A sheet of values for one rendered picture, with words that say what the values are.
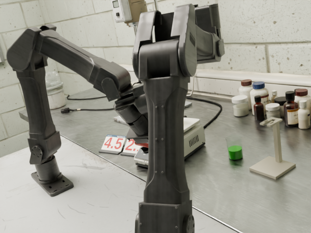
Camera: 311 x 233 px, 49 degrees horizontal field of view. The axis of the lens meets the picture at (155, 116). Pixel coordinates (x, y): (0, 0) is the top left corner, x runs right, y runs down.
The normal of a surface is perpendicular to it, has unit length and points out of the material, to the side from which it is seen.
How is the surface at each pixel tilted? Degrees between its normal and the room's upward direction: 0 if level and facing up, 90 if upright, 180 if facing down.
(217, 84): 90
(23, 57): 90
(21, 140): 89
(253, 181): 0
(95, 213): 0
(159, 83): 63
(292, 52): 90
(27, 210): 0
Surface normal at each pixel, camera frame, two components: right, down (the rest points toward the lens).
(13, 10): 0.58, 0.15
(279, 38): -0.79, 0.32
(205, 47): 0.87, 0.00
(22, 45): -0.33, 0.36
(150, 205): -0.41, -0.10
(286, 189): -0.18, -0.93
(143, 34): -0.39, -0.44
